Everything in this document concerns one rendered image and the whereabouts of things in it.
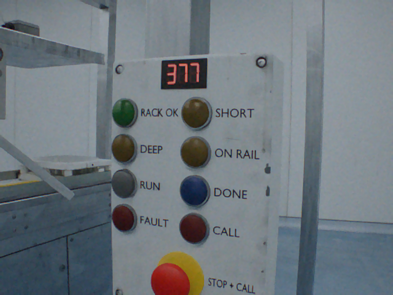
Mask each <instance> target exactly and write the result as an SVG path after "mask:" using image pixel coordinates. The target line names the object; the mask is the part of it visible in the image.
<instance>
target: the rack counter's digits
mask: <svg viewBox="0 0 393 295"><path fill-rule="evenodd" d="M177 84H200V63H175V64H166V84H165V85H177Z"/></svg>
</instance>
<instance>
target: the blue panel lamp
mask: <svg viewBox="0 0 393 295"><path fill-rule="evenodd" d="M207 194H208V190H207V187H206V186H205V184H204V182H203V181H202V180H201V179H200V178H197V177H190V178H187V179H186V180H184V182H183V183H182V186H181V195H182V198H183V199H184V200H185V201H186V202H187V203H188V204H190V205H200V204H202V203H203V202H204V201H205V199H206V198H207Z"/></svg>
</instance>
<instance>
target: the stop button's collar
mask: <svg viewBox="0 0 393 295"><path fill-rule="evenodd" d="M166 262H170V263H172V264H175V265H177V266H179V267H180V268H181V269H182V270H183V271H184V272H185V273H186V274H187V276H188V278H189V280H190V292H189V295H200V293H201V292H202V290H203V286H204V275H203V271H202V269H201V267H200V265H199V263H198V262H197V261H196V260H195V259H194V258H193V257H191V256H190V255H188V254H186V253H183V252H178V251H175V252H172V253H168V254H166V255H164V256H163V257H162V258H161V259H160V261H159V263H158V265H157V266H159V265H161V264H163V263H166ZM210 279H213V280H214V283H215V280H216V278H209V279H208V281H210ZM218 281H221V283H222V280H218ZM218 281H217V286H218V287H220V288H221V287H222V285H221V286H219V285H218ZM210 283H211V281H210ZM208 285H209V286H211V285H212V283H211V284H209V283H208ZM238 285H241V286H242V284H241V283H238V284H237V290H239V289H238ZM244 287H245V288H244ZM244 287H243V290H244V289H245V290H246V292H247V289H246V285H245V284H244ZM243 290H241V289H240V290H239V291H243Z"/></svg>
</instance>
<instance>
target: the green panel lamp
mask: <svg viewBox="0 0 393 295"><path fill-rule="evenodd" d="M134 117H135V110H134V106H133V104H132V103H131V102H130V101H127V100H120V101H119V102H117V103H116V104H115V106H114V108H113V118H114V120H115V121H116V122H117V123H118V124H119V125H121V126H126V125H129V124H130V123H131V122H132V120H133V118H134Z"/></svg>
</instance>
